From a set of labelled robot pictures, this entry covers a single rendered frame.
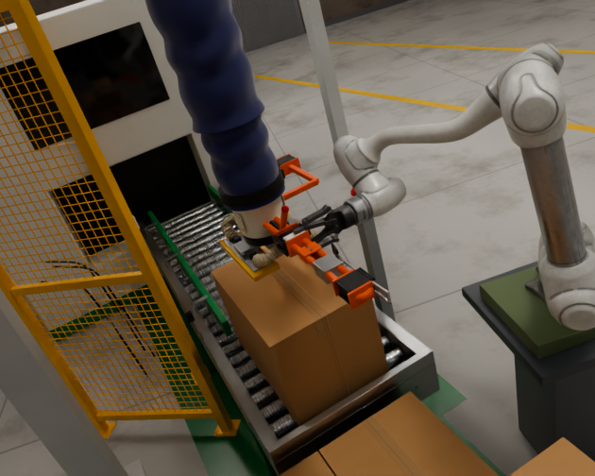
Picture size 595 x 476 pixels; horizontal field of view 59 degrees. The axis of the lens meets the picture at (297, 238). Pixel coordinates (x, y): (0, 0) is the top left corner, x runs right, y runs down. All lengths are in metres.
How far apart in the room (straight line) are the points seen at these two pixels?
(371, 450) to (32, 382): 1.30
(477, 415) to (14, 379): 1.94
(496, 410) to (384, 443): 0.88
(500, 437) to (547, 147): 1.48
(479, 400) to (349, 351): 0.94
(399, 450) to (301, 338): 0.48
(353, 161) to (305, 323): 0.56
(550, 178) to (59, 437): 2.05
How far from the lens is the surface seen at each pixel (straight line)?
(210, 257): 3.14
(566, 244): 1.57
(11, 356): 2.25
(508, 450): 2.53
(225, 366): 2.27
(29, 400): 2.36
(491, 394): 2.71
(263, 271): 1.74
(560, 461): 1.36
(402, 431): 1.92
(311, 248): 1.54
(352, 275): 1.37
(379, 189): 1.70
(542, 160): 1.44
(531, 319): 1.87
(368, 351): 1.96
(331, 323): 1.80
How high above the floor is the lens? 2.06
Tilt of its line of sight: 30 degrees down
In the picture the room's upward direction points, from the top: 17 degrees counter-clockwise
